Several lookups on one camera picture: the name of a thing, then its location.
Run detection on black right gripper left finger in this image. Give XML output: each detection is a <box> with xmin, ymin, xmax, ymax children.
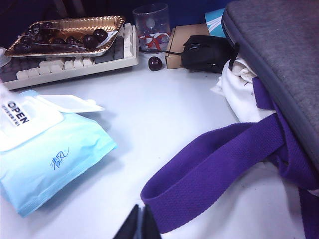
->
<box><xmin>112</xmin><ymin>204</ymin><xmax>142</xmax><ymax>239</ymax></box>

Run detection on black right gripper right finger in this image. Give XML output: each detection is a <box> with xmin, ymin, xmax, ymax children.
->
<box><xmin>137</xmin><ymin>204</ymin><xmax>162</xmax><ymax>239</ymax></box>

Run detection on sky blue wet wipes packet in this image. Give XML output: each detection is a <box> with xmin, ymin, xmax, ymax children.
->
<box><xmin>0</xmin><ymin>89</ymin><xmax>118</xmax><ymax>219</ymax></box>

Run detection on teal and white packet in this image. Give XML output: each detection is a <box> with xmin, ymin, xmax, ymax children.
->
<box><xmin>204</xmin><ymin>7</ymin><xmax>229</xmax><ymax>38</ymax></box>

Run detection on white and grey keyboard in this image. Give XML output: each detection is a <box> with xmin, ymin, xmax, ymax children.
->
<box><xmin>0</xmin><ymin>22</ymin><xmax>140</xmax><ymax>91</ymax></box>

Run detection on brown cardboard box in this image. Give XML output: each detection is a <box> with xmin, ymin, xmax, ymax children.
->
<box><xmin>165</xmin><ymin>24</ymin><xmax>212</xmax><ymax>70</ymax></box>

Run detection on black computer mouse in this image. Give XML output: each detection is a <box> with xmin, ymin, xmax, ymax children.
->
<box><xmin>181</xmin><ymin>35</ymin><xmax>234</xmax><ymax>74</ymax></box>

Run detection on clear drinking glass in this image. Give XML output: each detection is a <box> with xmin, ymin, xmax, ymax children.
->
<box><xmin>132</xmin><ymin>3</ymin><xmax>171</xmax><ymax>53</ymax></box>

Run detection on gold foil tray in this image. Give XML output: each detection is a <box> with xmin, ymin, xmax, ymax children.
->
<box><xmin>4</xmin><ymin>15</ymin><xmax>126</xmax><ymax>58</ymax></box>

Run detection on grey laptop sleeve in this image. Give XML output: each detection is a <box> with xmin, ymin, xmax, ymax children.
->
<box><xmin>221</xmin><ymin>0</ymin><xmax>319</xmax><ymax>172</ymax></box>

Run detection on white tote bag purple straps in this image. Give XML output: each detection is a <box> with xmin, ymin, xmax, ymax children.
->
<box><xmin>141</xmin><ymin>56</ymin><xmax>319</xmax><ymax>239</ymax></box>

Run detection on black mouse cable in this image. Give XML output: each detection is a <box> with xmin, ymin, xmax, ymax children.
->
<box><xmin>159</xmin><ymin>49</ymin><xmax>186</xmax><ymax>57</ymax></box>

